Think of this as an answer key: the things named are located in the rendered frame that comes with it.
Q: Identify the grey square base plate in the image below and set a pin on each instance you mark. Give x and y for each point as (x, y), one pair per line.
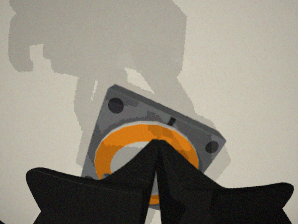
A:
(122, 106)

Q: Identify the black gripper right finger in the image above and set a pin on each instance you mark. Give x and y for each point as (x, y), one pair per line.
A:
(187, 196)

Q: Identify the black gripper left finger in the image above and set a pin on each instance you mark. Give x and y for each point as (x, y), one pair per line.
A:
(121, 198)

